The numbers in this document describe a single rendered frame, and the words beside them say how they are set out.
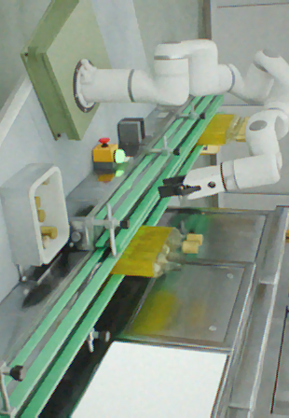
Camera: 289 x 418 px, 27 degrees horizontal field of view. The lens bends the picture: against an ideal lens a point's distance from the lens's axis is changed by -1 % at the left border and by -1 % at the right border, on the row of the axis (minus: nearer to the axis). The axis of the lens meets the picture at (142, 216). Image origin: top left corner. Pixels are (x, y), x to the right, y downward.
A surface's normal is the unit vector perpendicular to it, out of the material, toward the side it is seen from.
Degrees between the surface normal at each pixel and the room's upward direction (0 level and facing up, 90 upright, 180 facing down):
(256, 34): 90
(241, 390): 90
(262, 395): 90
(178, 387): 90
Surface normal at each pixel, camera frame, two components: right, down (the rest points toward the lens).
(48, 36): -0.20, -0.65
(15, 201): -0.29, 0.43
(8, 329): -0.09, -0.90
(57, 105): -0.23, 0.76
